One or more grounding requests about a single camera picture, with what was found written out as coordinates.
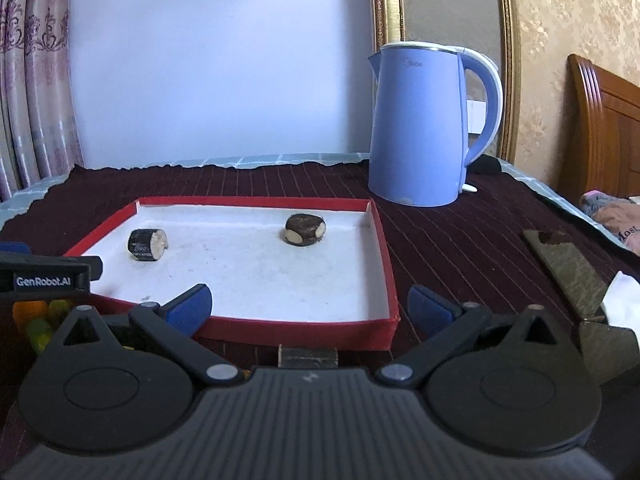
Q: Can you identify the dark red striped cloth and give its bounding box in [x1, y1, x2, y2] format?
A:
[0, 160, 640, 480]

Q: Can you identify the white wall socket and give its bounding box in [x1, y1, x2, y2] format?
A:
[467, 100, 489, 136]

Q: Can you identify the orange toy ball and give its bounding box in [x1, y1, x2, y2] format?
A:
[12, 301, 49, 327]

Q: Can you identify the pink cloth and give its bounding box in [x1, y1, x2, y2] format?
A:
[580, 190, 640, 255]

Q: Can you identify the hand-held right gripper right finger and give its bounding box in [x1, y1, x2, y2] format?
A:
[374, 285, 572, 389]

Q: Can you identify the red cardboard box tray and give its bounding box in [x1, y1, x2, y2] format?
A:
[64, 196, 401, 352]

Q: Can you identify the wooden headboard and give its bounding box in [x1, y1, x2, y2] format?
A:
[557, 54, 640, 202]

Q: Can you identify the pink patterned curtain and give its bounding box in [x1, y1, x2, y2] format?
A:
[0, 0, 87, 202]

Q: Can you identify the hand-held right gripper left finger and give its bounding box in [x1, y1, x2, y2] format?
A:
[47, 284, 242, 387]

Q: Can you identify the lime green toy ball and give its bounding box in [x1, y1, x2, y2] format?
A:
[26, 317, 55, 356]

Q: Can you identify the gold framed wall panel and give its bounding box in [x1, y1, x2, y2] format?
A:
[370, 0, 522, 163]

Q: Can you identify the blue electric kettle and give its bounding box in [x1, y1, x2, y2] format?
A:
[367, 41, 504, 208]

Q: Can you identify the white tissue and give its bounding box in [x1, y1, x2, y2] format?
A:
[600, 270, 640, 332]

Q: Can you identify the dark olive packet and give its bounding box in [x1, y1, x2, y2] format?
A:
[576, 320, 637, 387]

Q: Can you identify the dark wooden cylinder piece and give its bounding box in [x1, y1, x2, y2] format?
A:
[128, 228, 169, 262]
[277, 343, 339, 369]

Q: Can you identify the dark spotted wooden piece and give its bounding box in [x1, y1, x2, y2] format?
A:
[284, 213, 327, 247]

